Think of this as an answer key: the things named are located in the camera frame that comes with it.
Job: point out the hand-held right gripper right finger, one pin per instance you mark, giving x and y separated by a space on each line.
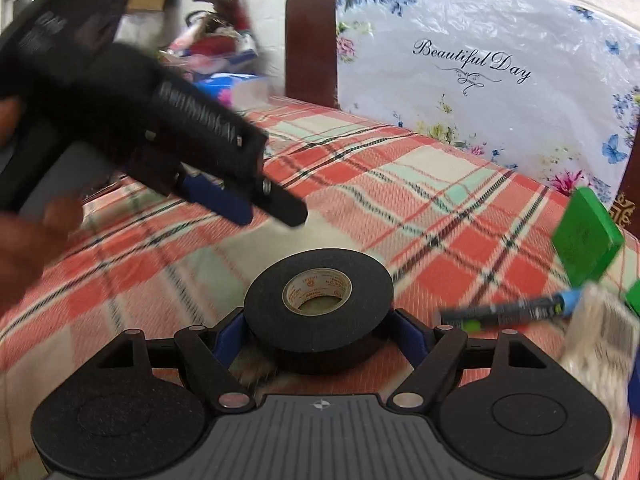
407 332

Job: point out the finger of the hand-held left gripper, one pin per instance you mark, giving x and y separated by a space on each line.
220 202
285 207

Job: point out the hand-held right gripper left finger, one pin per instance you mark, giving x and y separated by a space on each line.
231 334

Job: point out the black tape roll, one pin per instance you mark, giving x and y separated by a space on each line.
320 310

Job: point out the person's left hand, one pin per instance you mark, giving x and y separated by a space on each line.
35 250

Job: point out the black marker with blue end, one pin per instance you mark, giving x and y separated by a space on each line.
505 312

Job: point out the red plaid blanket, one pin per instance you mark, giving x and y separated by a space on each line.
390 210

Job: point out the blue and white box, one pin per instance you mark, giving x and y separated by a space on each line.
230 82

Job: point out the dark feather decoration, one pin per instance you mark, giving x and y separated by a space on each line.
225 10

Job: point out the dark brown wooden headboard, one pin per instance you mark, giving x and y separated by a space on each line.
310 45

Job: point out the white barcode packet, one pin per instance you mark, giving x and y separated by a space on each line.
597 340

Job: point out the green box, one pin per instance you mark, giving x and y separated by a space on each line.
585 237

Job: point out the floral plastic-wrapped mattress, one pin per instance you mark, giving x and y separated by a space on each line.
480 75

